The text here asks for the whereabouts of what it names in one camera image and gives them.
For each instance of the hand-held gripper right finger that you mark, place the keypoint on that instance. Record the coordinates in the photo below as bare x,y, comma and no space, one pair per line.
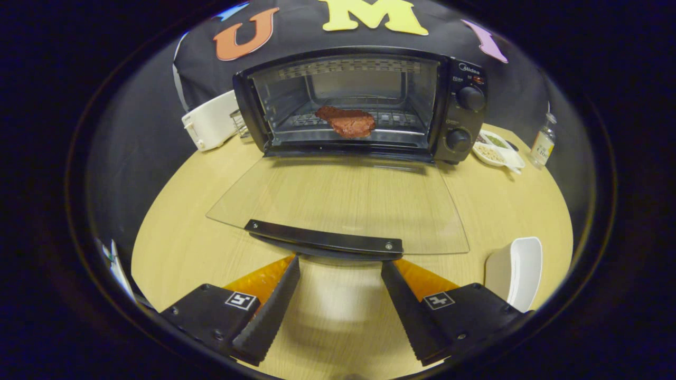
409,311

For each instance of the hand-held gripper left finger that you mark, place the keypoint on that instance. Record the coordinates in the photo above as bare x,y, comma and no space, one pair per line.
274,311

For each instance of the red raw steak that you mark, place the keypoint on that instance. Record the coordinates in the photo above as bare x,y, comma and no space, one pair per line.
348,124

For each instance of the black toaster oven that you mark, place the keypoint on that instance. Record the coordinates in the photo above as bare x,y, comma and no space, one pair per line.
467,121

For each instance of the white bread toaster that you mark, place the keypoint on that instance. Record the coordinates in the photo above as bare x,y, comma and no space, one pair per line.
211,124

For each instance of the white rectangular plate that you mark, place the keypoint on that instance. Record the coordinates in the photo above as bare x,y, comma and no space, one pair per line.
520,269

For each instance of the white divided bean dish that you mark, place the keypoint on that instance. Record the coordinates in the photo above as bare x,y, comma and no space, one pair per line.
494,153

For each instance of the small black round cap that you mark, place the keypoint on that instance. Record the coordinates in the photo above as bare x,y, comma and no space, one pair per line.
512,145

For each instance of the clear glass bottle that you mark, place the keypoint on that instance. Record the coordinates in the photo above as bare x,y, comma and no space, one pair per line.
543,145

